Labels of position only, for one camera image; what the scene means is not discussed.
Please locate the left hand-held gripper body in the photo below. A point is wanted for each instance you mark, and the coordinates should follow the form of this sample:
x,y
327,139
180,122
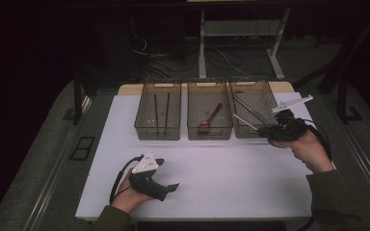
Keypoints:
x,y
146,179

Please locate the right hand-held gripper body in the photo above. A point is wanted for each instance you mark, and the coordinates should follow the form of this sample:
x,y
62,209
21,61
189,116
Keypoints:
x,y
285,125

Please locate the steel fork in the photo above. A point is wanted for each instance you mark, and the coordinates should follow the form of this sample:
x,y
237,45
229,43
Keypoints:
x,y
245,122

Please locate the transparent grey plastic bin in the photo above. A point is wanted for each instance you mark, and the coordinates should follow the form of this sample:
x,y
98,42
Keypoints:
x,y
147,109
260,96
207,96

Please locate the black chopstick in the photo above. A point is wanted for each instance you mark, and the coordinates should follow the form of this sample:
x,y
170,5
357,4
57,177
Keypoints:
x,y
167,109
156,110

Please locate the brown wooden spoon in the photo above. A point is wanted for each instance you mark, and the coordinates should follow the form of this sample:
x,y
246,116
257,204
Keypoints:
x,y
209,119

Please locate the person's left hand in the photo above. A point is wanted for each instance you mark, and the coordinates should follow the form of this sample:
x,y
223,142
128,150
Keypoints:
x,y
128,197

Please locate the person's right hand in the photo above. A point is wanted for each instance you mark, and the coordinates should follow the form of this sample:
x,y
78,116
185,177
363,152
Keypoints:
x,y
311,154

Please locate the black metal stand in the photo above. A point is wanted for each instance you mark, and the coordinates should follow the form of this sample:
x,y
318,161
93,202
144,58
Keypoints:
x,y
342,96
77,102

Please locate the light wooden board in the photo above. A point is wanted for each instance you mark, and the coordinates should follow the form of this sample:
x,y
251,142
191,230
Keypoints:
x,y
128,89

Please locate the black rectangular floor frame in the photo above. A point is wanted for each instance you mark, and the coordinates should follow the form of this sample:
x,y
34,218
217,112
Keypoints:
x,y
82,148

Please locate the white metal desk frame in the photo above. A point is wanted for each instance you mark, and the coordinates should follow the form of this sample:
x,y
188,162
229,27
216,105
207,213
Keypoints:
x,y
241,29

